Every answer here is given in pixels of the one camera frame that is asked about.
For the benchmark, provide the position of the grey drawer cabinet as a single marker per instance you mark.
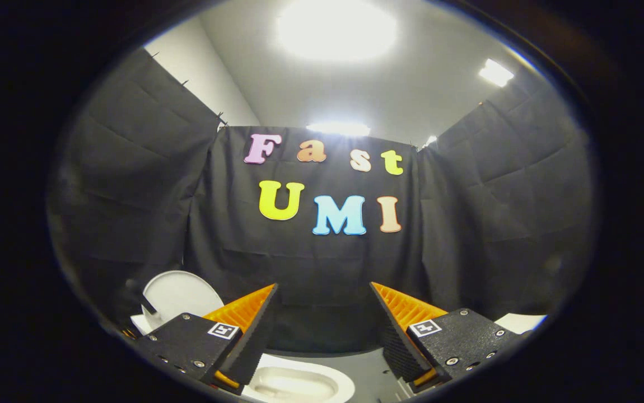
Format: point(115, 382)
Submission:
point(521, 323)

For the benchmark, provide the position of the white toilet tank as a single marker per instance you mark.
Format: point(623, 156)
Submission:
point(141, 323)

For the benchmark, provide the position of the white toilet lid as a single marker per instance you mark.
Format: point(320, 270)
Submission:
point(182, 294)

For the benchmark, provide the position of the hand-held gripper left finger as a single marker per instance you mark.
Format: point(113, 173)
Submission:
point(255, 336)

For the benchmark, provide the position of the large ceiling light panel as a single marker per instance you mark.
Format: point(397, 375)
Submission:
point(336, 28)

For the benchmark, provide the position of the ceiling light behind cloth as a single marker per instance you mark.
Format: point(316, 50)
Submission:
point(339, 129)

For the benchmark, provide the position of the small rectangular ceiling light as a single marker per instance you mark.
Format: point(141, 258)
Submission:
point(495, 73)

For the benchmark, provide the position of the black backdrop cloth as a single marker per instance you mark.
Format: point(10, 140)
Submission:
point(311, 268)

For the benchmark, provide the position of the tiny ceiling light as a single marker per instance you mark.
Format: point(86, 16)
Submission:
point(429, 141)

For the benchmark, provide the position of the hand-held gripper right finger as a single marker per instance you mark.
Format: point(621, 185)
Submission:
point(395, 336)

